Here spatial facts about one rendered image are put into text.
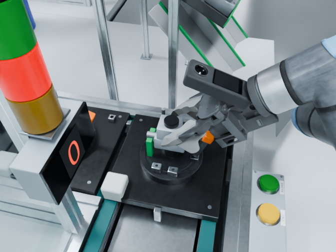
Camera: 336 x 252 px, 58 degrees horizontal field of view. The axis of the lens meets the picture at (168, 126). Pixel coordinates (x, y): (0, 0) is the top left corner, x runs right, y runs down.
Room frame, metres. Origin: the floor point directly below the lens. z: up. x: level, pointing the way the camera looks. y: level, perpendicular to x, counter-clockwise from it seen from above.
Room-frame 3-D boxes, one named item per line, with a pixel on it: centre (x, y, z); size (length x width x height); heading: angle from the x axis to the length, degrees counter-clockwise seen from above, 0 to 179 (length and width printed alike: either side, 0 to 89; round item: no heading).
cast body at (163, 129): (0.41, 0.00, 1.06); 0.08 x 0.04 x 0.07; 77
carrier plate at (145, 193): (0.41, -0.01, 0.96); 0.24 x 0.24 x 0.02; 77
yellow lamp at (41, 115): (0.25, 0.15, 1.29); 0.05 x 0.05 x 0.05
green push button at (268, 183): (0.35, -0.21, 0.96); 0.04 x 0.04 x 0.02
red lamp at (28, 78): (0.25, 0.15, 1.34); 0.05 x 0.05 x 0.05
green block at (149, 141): (0.41, 0.04, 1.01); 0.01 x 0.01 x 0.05; 77
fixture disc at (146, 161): (0.41, -0.01, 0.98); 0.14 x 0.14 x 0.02
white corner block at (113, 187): (0.34, 0.11, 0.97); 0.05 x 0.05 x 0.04; 77
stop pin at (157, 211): (0.29, 0.02, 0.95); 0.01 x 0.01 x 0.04; 77
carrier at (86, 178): (0.47, 0.24, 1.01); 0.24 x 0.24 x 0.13; 77
